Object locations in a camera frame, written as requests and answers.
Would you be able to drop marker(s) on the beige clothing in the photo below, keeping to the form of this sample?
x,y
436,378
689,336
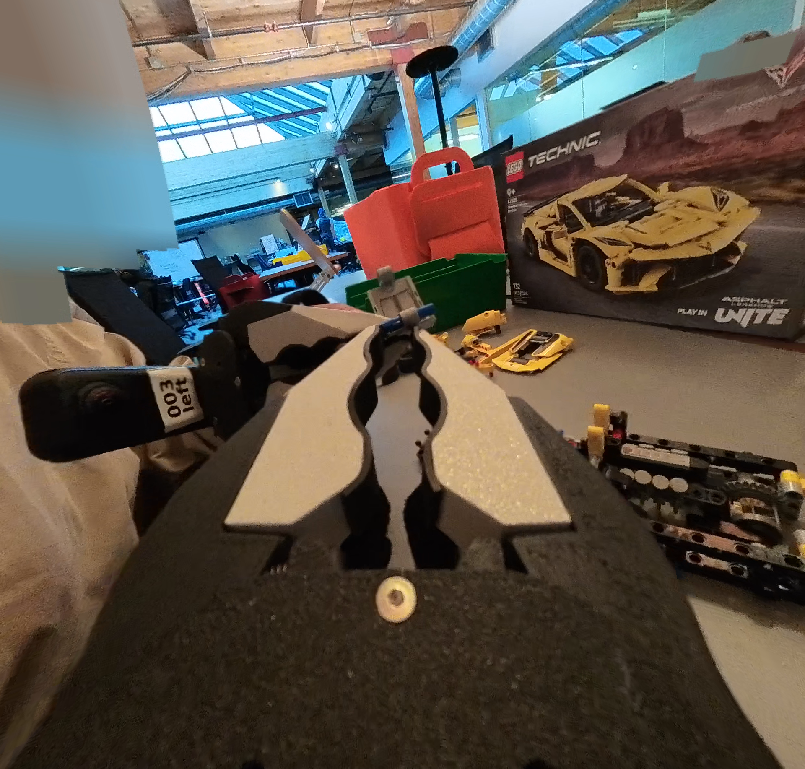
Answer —
x,y
63,530

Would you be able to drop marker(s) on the dark toy car box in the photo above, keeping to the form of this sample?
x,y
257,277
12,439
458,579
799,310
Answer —
x,y
629,171

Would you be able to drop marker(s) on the red storage box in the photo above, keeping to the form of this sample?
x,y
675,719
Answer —
x,y
440,215

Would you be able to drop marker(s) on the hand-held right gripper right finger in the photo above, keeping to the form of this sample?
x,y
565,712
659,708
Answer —
x,y
497,461

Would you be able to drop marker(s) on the silver ventilation duct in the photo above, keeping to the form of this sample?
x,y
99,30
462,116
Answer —
x,y
497,8

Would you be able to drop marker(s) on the black disc stand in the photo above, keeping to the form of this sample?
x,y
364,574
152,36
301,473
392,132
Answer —
x,y
440,102

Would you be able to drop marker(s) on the grey desk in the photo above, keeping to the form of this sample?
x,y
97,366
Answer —
x,y
629,379

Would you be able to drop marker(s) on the grey curved brick panel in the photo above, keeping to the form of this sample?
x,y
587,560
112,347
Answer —
x,y
393,291

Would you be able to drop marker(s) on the red chair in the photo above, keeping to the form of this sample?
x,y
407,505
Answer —
x,y
242,291

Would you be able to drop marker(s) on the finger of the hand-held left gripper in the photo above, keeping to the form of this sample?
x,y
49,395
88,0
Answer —
x,y
270,341
333,322

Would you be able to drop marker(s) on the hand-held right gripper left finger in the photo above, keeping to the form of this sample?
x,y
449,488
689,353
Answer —
x,y
295,461

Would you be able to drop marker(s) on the green storage bin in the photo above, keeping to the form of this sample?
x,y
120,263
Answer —
x,y
465,284

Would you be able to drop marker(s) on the yellow toy car roof panel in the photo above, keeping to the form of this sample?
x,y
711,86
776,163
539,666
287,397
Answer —
x,y
534,347

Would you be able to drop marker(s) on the brick-built toy car chassis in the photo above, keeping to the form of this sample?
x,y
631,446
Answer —
x,y
692,498

